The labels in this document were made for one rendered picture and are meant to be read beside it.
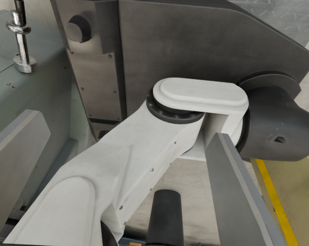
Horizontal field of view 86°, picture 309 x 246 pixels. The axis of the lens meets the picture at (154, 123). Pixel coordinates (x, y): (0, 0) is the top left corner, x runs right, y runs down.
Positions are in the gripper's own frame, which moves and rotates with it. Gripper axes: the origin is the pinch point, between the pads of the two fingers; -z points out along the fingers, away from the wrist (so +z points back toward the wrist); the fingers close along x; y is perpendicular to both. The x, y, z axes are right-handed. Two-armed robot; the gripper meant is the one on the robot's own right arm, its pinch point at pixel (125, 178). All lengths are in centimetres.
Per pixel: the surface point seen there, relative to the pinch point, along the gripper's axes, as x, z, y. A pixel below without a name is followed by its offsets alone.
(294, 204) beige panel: -107, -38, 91
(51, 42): 42, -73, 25
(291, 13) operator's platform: -40, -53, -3
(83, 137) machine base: 41, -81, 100
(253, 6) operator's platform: -29, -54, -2
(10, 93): 40, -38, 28
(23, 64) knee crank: 39, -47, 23
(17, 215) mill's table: 36, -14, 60
